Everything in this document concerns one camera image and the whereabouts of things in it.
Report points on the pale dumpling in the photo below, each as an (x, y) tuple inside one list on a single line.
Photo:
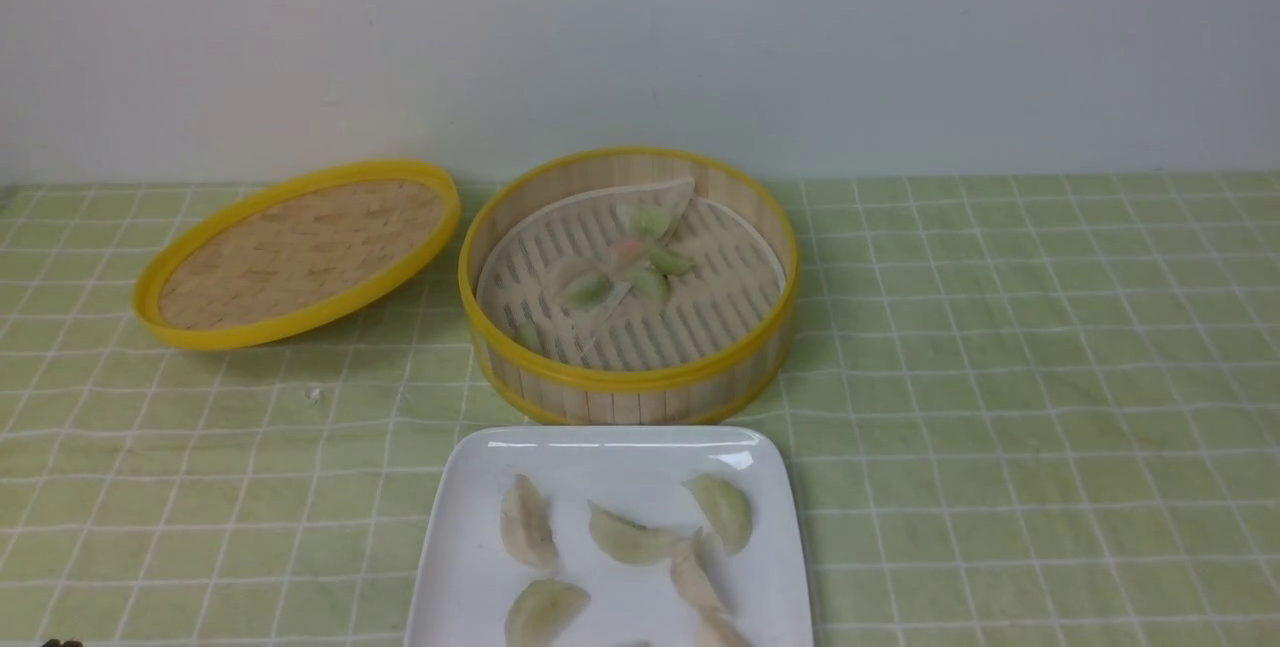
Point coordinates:
[(525, 527)]

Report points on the pink dumpling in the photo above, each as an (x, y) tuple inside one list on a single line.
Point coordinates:
[(630, 252), (715, 629)]

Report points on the pale green dumpling plate right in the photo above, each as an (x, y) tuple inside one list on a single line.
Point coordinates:
[(725, 507)]

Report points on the pale green dumpling plate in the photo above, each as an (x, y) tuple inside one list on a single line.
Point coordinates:
[(628, 542), (542, 611), (725, 507)]

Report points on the white square plate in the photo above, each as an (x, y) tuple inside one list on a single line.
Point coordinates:
[(467, 581)]

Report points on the pale green dumpling plate centre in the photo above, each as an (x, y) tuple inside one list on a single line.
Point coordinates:
[(628, 542)]

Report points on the pale beige dumpling plate right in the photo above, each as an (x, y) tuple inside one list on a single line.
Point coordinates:
[(689, 577)]

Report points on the pale green dumpling plate front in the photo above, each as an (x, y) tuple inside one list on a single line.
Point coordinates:
[(542, 611)]

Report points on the green dumpling middle of steamer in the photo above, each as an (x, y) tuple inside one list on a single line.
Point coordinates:
[(650, 285)]

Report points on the green dumpling of steamer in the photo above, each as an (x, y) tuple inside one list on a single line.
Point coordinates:
[(650, 285), (646, 220)]

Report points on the white mesh steamer liner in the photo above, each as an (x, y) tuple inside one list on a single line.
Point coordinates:
[(735, 280)]

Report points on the green dumpling right of centre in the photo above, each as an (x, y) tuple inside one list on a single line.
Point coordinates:
[(665, 261)]

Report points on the yellow rimmed bamboo steamer basket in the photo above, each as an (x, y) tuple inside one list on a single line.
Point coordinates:
[(707, 391)]

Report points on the green dumpling left of centre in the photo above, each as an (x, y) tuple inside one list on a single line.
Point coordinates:
[(580, 285)]

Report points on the green dumpling top of steamer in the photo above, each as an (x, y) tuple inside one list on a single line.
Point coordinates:
[(646, 220)]

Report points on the yellow rimmed bamboo steamer lid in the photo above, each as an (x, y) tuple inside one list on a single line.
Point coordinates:
[(294, 256)]

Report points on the green checkered tablecloth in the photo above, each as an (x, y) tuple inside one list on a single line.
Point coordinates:
[(1031, 411)]

